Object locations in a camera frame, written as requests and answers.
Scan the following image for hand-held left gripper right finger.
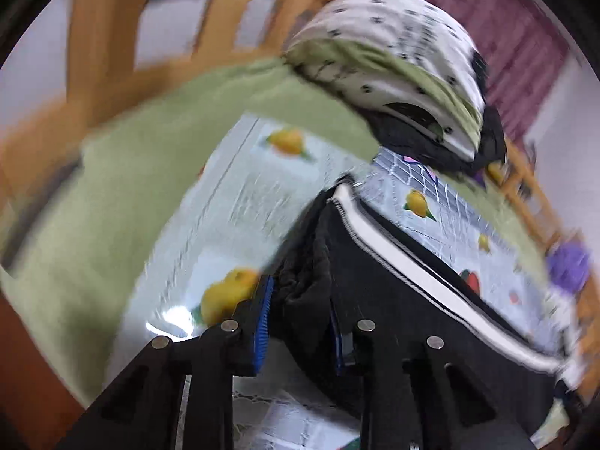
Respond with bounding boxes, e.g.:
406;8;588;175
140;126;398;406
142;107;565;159
328;301;540;450

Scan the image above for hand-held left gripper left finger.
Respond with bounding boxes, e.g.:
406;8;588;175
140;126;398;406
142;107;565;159
56;276;275;450

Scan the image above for black pants with white waistband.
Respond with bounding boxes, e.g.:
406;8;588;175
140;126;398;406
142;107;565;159
274;175;582;437

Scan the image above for fruit print checked cloth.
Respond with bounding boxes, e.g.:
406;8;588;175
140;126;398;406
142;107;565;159
117;117;587;450

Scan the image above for green bed sheet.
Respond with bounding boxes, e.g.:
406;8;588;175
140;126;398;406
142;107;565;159
0;58;563;408

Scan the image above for purple plush toy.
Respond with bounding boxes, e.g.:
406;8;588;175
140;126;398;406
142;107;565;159
546;241;592;294

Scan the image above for black jacket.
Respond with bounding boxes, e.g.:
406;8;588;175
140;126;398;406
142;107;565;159
366;103;509;178

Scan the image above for folded white green flowered quilt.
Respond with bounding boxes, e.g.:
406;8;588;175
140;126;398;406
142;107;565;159
283;0;488;162

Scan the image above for maroon curtain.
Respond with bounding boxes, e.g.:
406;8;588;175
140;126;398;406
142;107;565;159
347;0;570;146

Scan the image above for wooden bed frame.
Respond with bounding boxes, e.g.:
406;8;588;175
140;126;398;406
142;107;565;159
0;0;600;385

